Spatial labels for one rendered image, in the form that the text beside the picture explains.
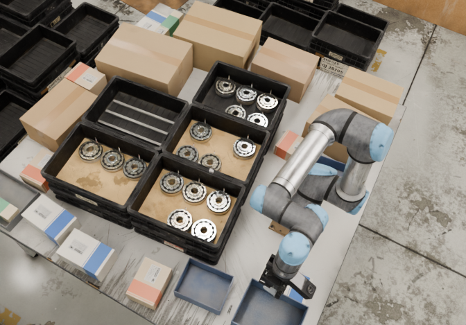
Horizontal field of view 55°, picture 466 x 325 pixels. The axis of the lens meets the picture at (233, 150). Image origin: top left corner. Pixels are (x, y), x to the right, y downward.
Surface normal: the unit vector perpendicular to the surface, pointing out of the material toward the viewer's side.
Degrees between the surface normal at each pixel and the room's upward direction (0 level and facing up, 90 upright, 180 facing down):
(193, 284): 0
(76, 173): 0
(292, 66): 0
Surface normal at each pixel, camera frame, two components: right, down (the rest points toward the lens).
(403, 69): 0.06, -0.54
